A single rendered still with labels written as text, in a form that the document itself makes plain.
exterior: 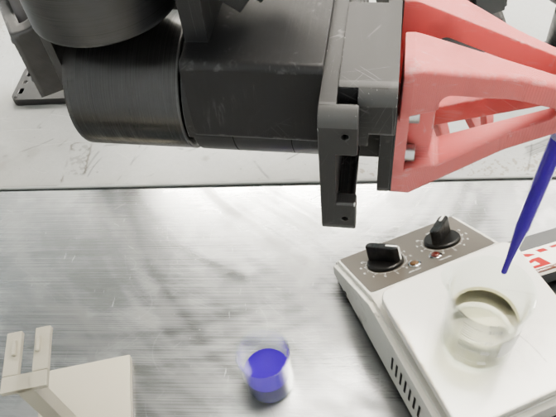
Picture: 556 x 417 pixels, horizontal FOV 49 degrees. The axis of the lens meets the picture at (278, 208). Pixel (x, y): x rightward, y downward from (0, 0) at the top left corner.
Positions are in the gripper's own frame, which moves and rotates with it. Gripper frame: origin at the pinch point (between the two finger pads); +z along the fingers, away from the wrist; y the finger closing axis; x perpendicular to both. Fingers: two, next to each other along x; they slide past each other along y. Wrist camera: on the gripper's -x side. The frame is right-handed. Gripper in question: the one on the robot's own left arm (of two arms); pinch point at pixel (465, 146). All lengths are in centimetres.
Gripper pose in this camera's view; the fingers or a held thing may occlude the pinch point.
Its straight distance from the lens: 52.6
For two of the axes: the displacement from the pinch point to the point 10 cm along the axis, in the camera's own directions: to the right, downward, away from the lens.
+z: 3.3, 9.4, 0.5
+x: -1.6, 0.1, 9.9
